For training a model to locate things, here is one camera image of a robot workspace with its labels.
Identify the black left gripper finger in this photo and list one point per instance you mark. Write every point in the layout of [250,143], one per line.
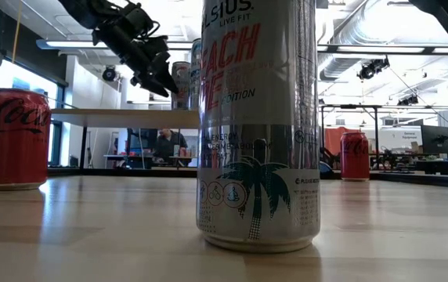
[163,68]
[149,87]

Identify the red Coca-Cola can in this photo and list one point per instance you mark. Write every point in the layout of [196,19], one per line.
[14,149]
[355,156]

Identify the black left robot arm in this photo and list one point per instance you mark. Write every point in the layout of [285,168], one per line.
[79,9]

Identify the black round spotlight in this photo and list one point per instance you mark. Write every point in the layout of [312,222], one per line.
[109,74]

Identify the person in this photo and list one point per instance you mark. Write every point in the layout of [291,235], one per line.
[167,147]

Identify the red panel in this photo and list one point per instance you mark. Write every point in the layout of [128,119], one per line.
[331,141]

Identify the white equipment sign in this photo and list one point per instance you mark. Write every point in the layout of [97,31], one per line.
[404,137]

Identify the ceiling light bar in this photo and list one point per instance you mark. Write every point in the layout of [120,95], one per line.
[427,50]

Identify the black computer monitor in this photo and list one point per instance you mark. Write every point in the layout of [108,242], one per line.
[435,139]

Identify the black table edge rail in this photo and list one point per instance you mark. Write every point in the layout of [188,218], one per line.
[130,172]

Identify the black metal gantry frame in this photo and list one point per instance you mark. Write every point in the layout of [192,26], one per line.
[349,106]

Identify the black ceiling camera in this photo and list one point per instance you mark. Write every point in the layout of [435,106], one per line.
[409,100]
[373,68]

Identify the black aluminium mounting frame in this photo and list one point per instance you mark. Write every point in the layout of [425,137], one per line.
[443,182]

